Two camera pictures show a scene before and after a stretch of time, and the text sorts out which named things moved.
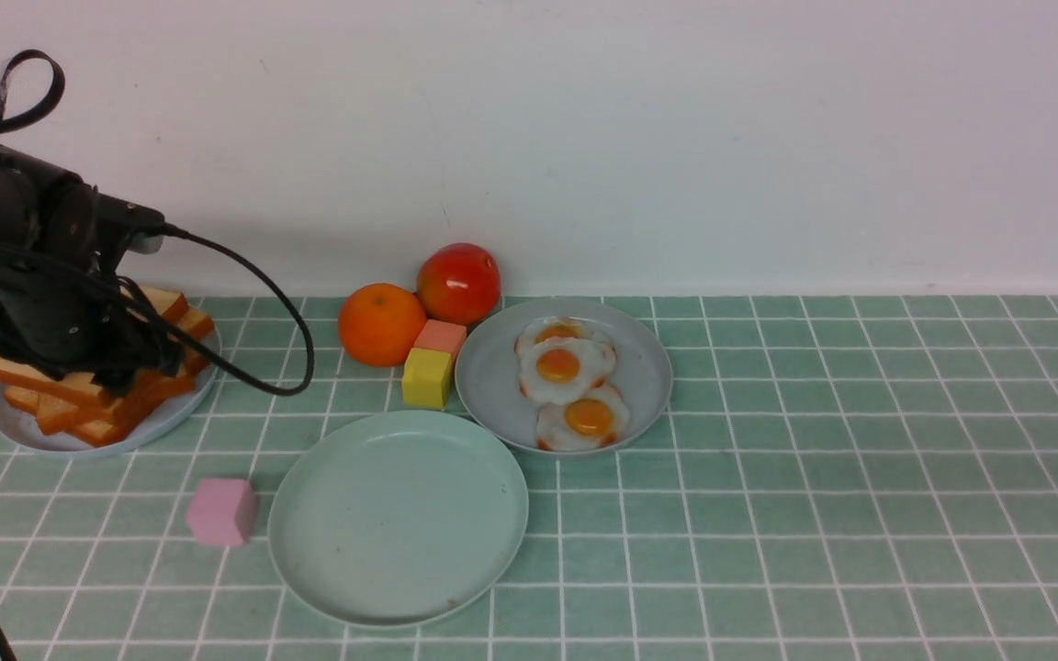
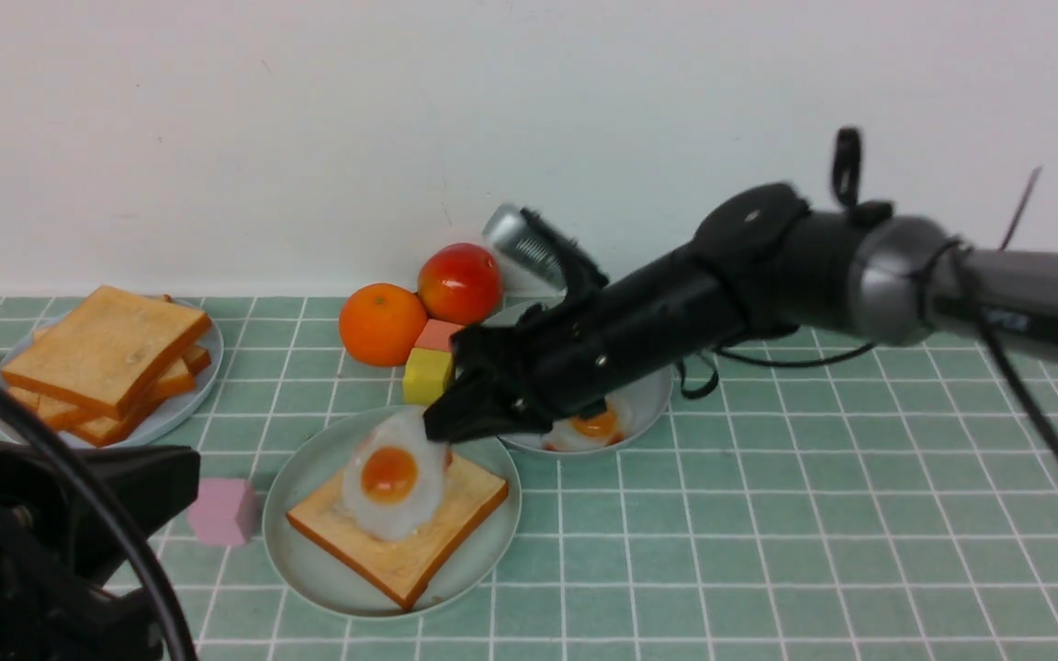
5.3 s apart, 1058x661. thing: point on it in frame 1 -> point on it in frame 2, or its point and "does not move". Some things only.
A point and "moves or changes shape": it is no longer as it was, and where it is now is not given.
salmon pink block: [441, 336] does not move
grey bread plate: [21, 423] does not move
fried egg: [560, 370] moves or changes shape
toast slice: [164, 306] -> [401, 568]
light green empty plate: [398, 519] does not move
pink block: [223, 511] does not move
